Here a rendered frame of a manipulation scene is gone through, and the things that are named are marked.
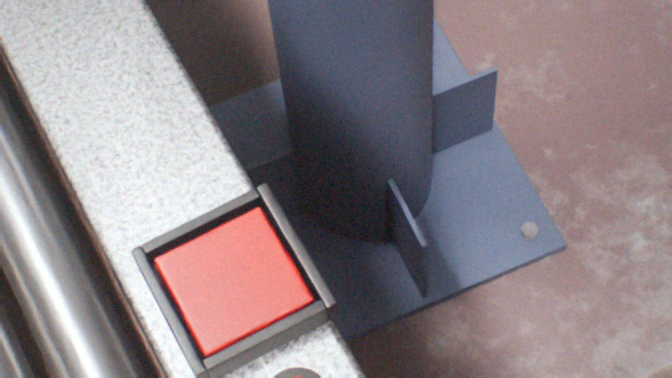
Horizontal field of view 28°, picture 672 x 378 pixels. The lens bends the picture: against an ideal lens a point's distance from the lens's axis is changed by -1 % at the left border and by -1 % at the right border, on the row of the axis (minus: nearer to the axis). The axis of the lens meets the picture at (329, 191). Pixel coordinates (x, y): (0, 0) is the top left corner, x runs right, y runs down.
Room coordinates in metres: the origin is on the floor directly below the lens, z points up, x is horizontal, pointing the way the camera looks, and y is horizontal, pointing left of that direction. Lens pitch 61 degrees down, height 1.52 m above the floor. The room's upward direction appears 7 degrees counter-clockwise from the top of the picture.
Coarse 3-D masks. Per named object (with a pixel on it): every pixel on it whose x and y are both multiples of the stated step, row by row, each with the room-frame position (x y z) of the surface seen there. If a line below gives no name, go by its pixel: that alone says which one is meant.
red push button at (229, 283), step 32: (224, 224) 0.31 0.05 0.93; (256, 224) 0.31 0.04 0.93; (160, 256) 0.30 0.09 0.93; (192, 256) 0.30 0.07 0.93; (224, 256) 0.30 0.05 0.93; (256, 256) 0.29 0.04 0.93; (288, 256) 0.29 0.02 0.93; (192, 288) 0.28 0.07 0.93; (224, 288) 0.28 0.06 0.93; (256, 288) 0.28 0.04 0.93; (288, 288) 0.27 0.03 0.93; (192, 320) 0.26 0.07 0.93; (224, 320) 0.26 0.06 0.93; (256, 320) 0.26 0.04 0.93
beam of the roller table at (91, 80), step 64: (0, 0) 0.48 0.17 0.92; (64, 0) 0.48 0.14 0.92; (128, 0) 0.47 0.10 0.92; (64, 64) 0.43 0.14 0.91; (128, 64) 0.43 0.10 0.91; (64, 128) 0.39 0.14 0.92; (128, 128) 0.39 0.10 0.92; (192, 128) 0.38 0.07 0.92; (128, 192) 0.35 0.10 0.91; (192, 192) 0.34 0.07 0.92; (128, 256) 0.31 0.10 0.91
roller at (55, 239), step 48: (0, 96) 0.42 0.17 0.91; (0, 144) 0.38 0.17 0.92; (0, 192) 0.35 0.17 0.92; (48, 192) 0.35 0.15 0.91; (0, 240) 0.33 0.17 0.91; (48, 240) 0.32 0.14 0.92; (48, 288) 0.29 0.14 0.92; (96, 288) 0.30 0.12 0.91; (48, 336) 0.27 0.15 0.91; (96, 336) 0.27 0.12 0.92
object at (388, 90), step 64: (320, 0) 0.76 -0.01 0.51; (384, 0) 0.76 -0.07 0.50; (320, 64) 0.76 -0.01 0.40; (384, 64) 0.75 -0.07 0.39; (448, 64) 0.99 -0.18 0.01; (256, 128) 0.93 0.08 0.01; (320, 128) 0.77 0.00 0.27; (384, 128) 0.75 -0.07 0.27; (448, 128) 0.87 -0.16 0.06; (320, 192) 0.77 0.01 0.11; (384, 192) 0.75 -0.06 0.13; (448, 192) 0.80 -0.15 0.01; (512, 192) 0.79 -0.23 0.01; (320, 256) 0.74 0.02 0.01; (384, 256) 0.72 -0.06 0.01; (448, 256) 0.71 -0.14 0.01; (512, 256) 0.70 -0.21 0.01; (384, 320) 0.64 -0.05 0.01
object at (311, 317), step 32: (256, 192) 0.33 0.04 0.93; (192, 224) 0.31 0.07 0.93; (288, 224) 0.31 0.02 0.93; (160, 288) 0.28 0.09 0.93; (320, 288) 0.27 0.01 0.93; (288, 320) 0.26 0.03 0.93; (320, 320) 0.26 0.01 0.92; (192, 352) 0.25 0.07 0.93; (224, 352) 0.24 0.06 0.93; (256, 352) 0.25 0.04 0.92
